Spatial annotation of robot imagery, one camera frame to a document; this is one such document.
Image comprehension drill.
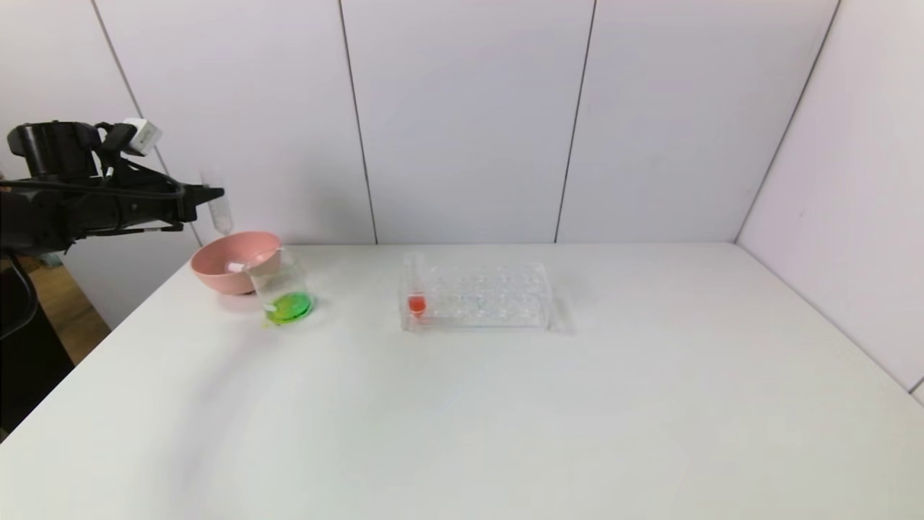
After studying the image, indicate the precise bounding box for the dark cabinet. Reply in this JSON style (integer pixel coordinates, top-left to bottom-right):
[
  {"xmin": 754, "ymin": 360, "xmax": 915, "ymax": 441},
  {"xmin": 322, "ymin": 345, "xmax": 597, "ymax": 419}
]
[{"xmin": 0, "ymin": 267, "xmax": 77, "ymax": 438}]

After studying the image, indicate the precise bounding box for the test tube with yellow pigment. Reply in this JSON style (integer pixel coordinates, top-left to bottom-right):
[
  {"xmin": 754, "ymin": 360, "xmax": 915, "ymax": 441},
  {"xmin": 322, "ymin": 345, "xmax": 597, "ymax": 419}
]
[{"xmin": 226, "ymin": 251, "xmax": 282, "ymax": 277}]

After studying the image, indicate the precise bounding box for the test tube with blue pigment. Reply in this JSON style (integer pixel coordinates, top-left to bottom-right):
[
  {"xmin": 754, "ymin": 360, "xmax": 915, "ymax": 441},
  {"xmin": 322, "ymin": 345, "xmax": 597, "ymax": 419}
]
[{"xmin": 202, "ymin": 172, "xmax": 233, "ymax": 236}]

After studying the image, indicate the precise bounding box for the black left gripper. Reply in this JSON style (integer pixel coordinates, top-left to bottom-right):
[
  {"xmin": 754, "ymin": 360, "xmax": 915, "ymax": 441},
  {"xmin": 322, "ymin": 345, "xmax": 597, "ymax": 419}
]
[{"xmin": 115, "ymin": 162, "xmax": 225, "ymax": 235}]

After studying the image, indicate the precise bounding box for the clear glass beaker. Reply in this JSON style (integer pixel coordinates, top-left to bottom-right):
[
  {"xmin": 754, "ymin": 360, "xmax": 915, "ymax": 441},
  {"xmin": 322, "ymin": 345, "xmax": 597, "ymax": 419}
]
[{"xmin": 245, "ymin": 248, "xmax": 315, "ymax": 328}]

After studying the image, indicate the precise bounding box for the pink plastic bowl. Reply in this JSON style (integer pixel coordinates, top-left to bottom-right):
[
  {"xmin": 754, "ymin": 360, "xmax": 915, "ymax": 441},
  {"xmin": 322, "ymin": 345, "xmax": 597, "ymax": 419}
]
[{"xmin": 191, "ymin": 232, "xmax": 284, "ymax": 296}]

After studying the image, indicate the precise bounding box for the clear acrylic test tube rack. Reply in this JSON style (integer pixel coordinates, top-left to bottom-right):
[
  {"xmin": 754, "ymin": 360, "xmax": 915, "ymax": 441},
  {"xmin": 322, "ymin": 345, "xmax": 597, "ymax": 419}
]
[{"xmin": 398, "ymin": 261, "xmax": 554, "ymax": 333}]

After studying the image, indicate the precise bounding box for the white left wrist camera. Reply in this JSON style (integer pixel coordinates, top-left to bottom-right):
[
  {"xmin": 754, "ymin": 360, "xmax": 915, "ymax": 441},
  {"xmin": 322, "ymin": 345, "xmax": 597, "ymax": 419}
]
[{"xmin": 121, "ymin": 118, "xmax": 164, "ymax": 157}]

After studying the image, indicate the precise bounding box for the test tube with red pigment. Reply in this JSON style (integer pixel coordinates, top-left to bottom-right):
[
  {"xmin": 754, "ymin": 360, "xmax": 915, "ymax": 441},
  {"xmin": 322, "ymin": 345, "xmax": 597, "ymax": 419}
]
[{"xmin": 406, "ymin": 254, "xmax": 428, "ymax": 318}]

